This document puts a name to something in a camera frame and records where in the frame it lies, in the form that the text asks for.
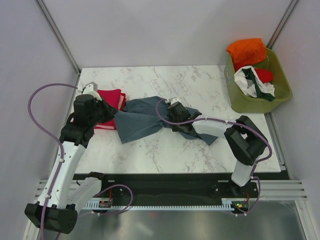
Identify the green plastic basket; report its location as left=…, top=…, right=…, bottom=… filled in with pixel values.
left=224, top=48, right=292, bottom=114

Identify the right aluminium frame post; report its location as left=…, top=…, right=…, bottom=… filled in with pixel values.
left=267, top=0, right=300, bottom=49

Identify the blue grey t shirt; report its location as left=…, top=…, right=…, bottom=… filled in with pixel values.
left=114, top=95, right=219, bottom=146

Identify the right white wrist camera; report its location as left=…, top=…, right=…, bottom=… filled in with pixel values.
left=165, top=97, right=181, bottom=105

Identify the white slotted cable duct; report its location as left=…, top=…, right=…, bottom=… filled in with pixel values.
left=82, top=198, right=249, bottom=211

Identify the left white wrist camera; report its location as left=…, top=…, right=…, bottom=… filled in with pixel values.
left=77, top=81, right=102, bottom=101

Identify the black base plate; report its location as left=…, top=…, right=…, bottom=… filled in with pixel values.
left=79, top=172, right=261, bottom=207

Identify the aluminium frame post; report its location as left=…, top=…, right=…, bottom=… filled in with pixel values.
left=34, top=0, right=81, bottom=77
left=267, top=0, right=300, bottom=49

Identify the left aluminium frame post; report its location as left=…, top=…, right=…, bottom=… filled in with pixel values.
left=34, top=0, right=81, bottom=77

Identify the red t shirt in basket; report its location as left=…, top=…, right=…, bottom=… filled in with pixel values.
left=255, top=68, right=274, bottom=84

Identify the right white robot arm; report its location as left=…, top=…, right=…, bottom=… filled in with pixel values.
left=167, top=101, right=269, bottom=197

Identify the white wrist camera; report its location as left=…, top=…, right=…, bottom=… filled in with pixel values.
left=165, top=97, right=181, bottom=105
left=77, top=81, right=102, bottom=101

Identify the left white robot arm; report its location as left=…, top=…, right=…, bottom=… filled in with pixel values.
left=24, top=93, right=117, bottom=234

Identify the orange t shirt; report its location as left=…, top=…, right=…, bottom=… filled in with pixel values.
left=226, top=38, right=267, bottom=65

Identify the aluminium rail profile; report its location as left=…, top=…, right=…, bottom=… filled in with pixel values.
left=33, top=179, right=309, bottom=200

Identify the folded red t shirt stack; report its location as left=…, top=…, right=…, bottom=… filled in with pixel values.
left=72, top=88, right=128, bottom=131

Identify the white green crumpled t shirt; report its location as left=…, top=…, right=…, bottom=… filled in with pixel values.
left=234, top=65, right=276, bottom=102

